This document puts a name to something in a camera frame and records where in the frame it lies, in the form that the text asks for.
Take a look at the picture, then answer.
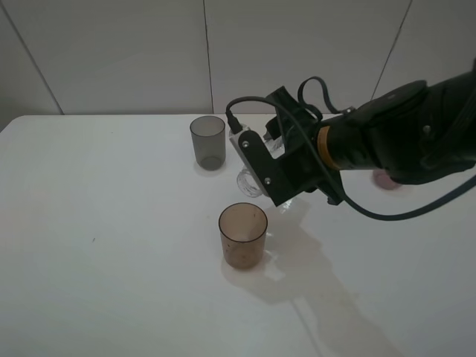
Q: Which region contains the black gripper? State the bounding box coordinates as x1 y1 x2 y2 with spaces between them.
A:
266 86 342 205

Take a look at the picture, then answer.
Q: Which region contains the clear plastic bottle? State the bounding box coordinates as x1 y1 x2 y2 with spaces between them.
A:
227 122 298 209

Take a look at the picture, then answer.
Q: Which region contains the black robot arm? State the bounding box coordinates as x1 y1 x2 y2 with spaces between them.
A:
260 71 475 205

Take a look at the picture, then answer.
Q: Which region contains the grey translucent cup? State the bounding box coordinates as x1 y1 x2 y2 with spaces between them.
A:
190 115 226 171

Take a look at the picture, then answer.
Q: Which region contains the pink translucent cup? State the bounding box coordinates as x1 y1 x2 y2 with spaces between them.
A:
372 170 402 191

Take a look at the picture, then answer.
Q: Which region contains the brown translucent cup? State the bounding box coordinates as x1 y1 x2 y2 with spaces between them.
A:
218 202 268 270

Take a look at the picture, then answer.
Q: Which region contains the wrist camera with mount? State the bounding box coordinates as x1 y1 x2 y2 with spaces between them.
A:
228 128 317 208

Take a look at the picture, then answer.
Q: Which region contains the black camera cable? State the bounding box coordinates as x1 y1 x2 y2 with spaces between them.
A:
225 76 476 222

